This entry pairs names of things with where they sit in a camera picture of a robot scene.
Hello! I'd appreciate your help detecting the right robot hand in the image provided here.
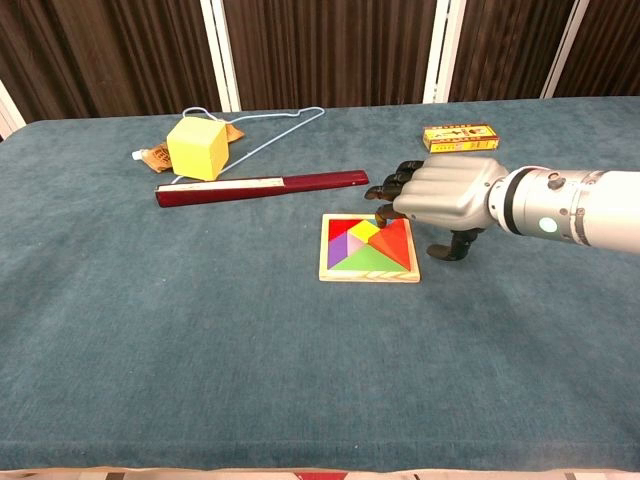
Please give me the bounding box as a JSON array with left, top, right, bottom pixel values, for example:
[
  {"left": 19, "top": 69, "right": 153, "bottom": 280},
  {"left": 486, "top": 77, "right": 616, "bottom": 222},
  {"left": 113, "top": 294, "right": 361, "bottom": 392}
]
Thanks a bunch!
[{"left": 364, "top": 155, "right": 511, "bottom": 263}]

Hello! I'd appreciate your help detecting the orange triangle piece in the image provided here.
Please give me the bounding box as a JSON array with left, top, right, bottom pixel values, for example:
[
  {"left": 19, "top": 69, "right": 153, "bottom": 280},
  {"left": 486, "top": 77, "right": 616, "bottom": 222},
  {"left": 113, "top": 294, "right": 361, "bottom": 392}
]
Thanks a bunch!
[{"left": 368, "top": 218, "right": 413, "bottom": 273}]

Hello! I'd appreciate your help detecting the yellow square tangram piece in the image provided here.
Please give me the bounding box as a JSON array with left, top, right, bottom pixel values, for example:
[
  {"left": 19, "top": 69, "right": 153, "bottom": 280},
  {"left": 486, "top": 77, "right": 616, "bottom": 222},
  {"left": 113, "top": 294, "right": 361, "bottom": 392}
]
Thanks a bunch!
[{"left": 348, "top": 219, "right": 382, "bottom": 246}]

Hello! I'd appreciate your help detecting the green triangle tangram piece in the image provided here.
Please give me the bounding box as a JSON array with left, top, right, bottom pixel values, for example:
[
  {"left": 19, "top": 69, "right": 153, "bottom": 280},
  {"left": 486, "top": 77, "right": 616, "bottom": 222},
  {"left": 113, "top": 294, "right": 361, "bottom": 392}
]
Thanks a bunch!
[{"left": 332, "top": 243, "right": 402, "bottom": 273}]

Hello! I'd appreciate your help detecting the wooden tangram tray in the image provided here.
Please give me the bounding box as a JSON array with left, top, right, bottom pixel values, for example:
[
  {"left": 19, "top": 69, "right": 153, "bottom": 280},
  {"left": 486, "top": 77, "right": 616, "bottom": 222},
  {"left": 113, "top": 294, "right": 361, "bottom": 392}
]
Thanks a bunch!
[{"left": 318, "top": 213, "right": 422, "bottom": 284}]

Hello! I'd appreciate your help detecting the red triangle tangram piece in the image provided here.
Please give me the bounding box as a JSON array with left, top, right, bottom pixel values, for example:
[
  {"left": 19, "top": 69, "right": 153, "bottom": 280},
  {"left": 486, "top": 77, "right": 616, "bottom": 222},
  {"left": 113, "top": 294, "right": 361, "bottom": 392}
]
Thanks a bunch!
[{"left": 328, "top": 219, "right": 362, "bottom": 243}]

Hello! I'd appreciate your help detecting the purple parallelogram tangram piece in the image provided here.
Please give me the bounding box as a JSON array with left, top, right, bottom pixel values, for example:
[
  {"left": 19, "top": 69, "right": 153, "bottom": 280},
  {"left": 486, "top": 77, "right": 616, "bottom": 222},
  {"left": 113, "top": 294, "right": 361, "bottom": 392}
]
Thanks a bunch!
[{"left": 328, "top": 233, "right": 350, "bottom": 270}]

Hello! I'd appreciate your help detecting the yellow red card box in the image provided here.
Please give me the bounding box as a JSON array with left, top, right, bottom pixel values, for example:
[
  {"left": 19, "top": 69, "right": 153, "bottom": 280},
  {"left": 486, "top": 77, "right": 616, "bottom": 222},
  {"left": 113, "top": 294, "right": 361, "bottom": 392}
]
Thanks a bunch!
[{"left": 422, "top": 123, "right": 501, "bottom": 155}]

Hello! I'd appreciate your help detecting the dark red folding fan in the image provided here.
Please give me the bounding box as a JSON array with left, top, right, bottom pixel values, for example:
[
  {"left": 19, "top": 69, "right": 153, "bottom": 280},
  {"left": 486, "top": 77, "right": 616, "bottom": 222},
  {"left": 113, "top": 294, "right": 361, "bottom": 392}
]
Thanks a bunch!
[{"left": 154, "top": 169, "right": 370, "bottom": 209}]

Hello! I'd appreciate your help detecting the dark brown pleated screen panel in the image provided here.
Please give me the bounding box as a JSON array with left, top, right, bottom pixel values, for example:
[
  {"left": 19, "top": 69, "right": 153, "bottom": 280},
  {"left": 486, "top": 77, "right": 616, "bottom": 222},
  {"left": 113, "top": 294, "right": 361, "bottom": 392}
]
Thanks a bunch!
[
  {"left": 0, "top": 0, "right": 222, "bottom": 125},
  {"left": 448, "top": 0, "right": 577, "bottom": 103},
  {"left": 552, "top": 0, "right": 640, "bottom": 99},
  {"left": 222, "top": 0, "right": 437, "bottom": 111}
]

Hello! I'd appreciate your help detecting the yellow foam cube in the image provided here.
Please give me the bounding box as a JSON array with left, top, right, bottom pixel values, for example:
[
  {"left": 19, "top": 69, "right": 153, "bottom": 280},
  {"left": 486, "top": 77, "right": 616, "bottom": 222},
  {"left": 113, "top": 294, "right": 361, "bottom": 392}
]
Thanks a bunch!
[{"left": 166, "top": 116, "right": 230, "bottom": 182}]

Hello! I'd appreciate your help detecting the teal table cloth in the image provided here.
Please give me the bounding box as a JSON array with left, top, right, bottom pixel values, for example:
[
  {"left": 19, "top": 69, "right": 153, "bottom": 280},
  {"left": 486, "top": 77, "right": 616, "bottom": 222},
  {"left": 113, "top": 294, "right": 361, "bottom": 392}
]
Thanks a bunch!
[{"left": 0, "top": 97, "right": 640, "bottom": 472}]

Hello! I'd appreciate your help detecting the brown spout pouch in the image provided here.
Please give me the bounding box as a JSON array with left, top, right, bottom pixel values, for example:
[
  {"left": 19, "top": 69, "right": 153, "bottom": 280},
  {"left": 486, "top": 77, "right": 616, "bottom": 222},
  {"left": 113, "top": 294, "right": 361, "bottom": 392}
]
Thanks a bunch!
[{"left": 131, "top": 124, "right": 246, "bottom": 174}]

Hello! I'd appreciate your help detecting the white screen frame post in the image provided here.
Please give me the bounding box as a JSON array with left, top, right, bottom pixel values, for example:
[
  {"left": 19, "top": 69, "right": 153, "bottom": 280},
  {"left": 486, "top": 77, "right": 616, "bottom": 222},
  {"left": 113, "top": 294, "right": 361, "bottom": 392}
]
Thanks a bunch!
[
  {"left": 0, "top": 79, "right": 27, "bottom": 141},
  {"left": 198, "top": 0, "right": 242, "bottom": 113},
  {"left": 422, "top": 0, "right": 467, "bottom": 105},
  {"left": 541, "top": 0, "right": 592, "bottom": 100}
]

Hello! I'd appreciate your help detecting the light blue wire hanger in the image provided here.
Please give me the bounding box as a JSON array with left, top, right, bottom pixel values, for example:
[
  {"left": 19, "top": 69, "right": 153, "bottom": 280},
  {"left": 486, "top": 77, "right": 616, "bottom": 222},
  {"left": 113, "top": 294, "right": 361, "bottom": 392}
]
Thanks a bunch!
[{"left": 171, "top": 106, "right": 326, "bottom": 184}]

